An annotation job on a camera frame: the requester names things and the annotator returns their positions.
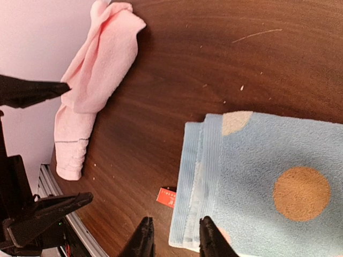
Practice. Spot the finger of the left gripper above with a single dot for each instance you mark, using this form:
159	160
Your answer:
19	93

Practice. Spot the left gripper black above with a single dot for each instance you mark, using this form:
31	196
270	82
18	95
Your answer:
25	224

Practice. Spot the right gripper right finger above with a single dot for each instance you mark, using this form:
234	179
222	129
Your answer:
212	242

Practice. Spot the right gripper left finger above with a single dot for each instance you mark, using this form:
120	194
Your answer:
141	243

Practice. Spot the blue polka dot towel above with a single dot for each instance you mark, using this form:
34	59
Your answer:
272	184

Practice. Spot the pink towel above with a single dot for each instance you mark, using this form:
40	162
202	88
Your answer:
96	71

